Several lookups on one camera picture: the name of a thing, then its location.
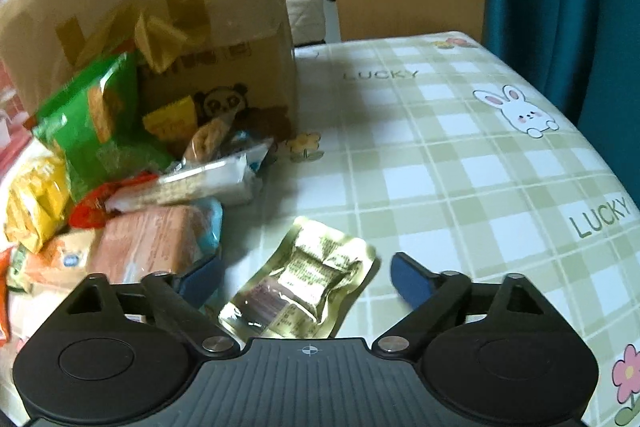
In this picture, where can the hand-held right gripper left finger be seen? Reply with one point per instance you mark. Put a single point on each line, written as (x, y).
(202, 279)

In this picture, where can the peach snack packet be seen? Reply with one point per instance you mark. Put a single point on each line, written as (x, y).
(145, 242)

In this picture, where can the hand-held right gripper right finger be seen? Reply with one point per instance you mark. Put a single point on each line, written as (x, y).
(407, 279)

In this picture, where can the white wafer snack packet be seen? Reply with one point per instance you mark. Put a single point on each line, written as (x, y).
(200, 182)

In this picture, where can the green snack packet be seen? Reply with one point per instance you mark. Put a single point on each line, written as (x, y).
(80, 122)

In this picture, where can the orange packet with blue logo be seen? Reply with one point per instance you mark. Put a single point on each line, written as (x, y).
(60, 257)

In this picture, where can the orange-red snack packet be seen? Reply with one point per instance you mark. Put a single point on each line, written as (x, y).
(4, 297)

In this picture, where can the teal curtain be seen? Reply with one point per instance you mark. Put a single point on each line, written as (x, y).
(560, 7)

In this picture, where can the clear round biscuit packet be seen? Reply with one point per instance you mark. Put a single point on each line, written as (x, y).
(202, 142)

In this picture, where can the gold foil snack pouch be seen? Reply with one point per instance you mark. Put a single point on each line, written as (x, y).
(300, 277)

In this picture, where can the small yellow snack packet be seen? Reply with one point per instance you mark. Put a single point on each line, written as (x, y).
(172, 122)

